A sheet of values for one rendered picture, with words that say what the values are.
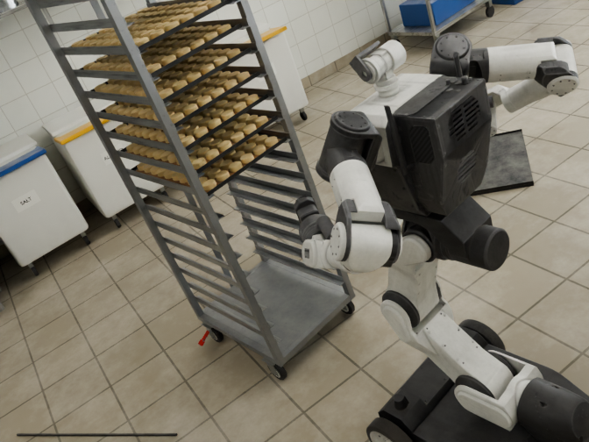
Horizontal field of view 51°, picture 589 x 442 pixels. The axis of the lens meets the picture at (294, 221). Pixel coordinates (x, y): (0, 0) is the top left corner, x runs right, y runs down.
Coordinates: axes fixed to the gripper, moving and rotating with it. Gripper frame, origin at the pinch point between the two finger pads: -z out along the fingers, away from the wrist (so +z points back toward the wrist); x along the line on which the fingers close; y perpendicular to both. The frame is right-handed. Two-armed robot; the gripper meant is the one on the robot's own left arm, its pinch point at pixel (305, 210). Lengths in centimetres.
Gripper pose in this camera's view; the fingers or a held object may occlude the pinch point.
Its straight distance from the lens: 170.1
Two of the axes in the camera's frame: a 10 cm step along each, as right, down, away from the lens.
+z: 2.2, 4.5, -8.7
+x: -3.2, -8.1, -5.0
